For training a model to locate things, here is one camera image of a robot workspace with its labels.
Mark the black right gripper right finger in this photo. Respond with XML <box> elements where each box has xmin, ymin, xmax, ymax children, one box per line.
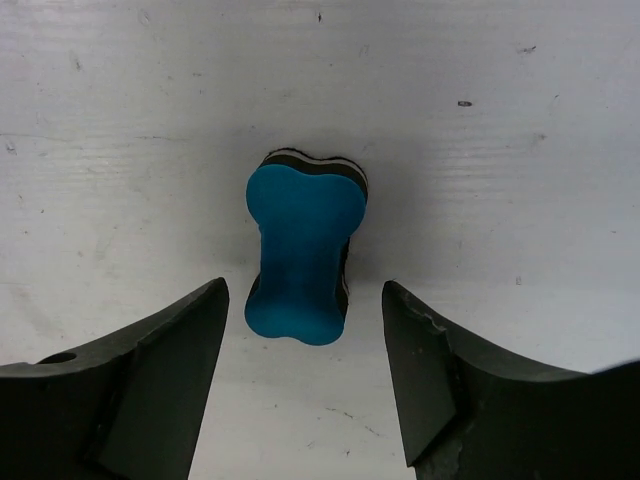
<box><xmin>382</xmin><ymin>281</ymin><xmax>639</xmax><ymax>479</ymax></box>

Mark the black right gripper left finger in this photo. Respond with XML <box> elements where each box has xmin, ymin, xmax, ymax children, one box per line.
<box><xmin>1</xmin><ymin>279</ymin><xmax>229</xmax><ymax>479</ymax></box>

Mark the blue bone-shaped eraser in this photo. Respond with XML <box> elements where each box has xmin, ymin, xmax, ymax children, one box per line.
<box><xmin>244</xmin><ymin>148</ymin><xmax>368</xmax><ymax>346</ymax></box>

